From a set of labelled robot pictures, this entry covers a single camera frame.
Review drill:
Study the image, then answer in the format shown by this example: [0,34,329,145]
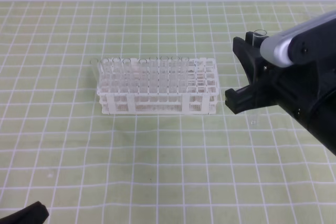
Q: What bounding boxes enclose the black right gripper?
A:
[225,19,335,130]

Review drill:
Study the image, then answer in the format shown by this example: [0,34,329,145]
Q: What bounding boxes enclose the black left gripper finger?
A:
[1,201,49,224]

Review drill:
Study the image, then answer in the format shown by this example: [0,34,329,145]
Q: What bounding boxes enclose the clear glass test tube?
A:
[249,29,266,126]

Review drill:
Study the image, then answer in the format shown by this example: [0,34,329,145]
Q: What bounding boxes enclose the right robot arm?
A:
[225,20,335,153]

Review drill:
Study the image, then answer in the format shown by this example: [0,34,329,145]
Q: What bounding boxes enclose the green grid tablecloth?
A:
[1,2,335,223]

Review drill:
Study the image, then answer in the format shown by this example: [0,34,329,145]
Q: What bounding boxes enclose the clear test tube at edge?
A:
[306,12,333,20]

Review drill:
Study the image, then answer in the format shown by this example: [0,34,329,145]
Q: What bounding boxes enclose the white test tube rack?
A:
[90,56,219,114]

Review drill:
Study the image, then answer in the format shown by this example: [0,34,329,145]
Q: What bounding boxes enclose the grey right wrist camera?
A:
[260,10,335,68]

